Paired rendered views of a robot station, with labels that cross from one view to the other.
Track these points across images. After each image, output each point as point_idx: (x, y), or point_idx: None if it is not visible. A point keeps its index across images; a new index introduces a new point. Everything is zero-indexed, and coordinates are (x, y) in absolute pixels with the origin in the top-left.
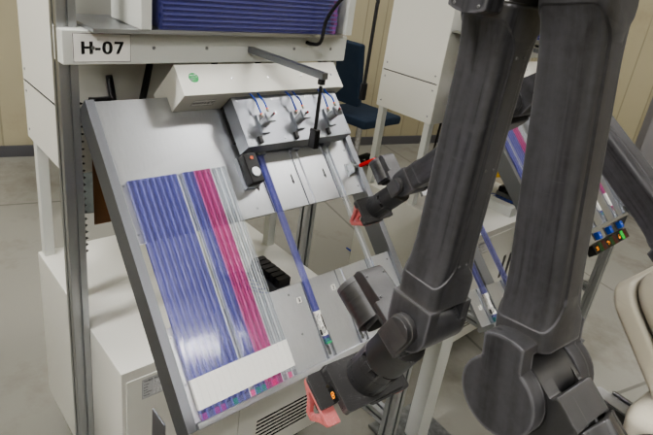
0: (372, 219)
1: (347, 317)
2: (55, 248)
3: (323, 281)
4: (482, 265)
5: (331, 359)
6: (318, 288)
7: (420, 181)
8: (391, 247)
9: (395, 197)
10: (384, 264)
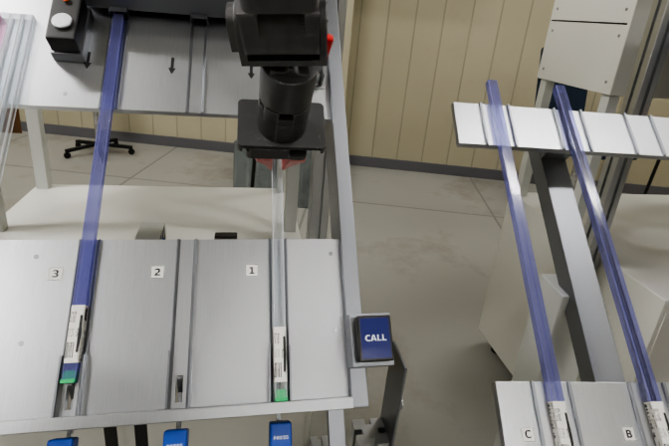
0: (259, 143)
1: (159, 342)
2: (58, 184)
3: (137, 253)
4: (599, 334)
5: (39, 422)
6: (116, 265)
7: None
8: (346, 231)
9: (264, 72)
10: (318, 263)
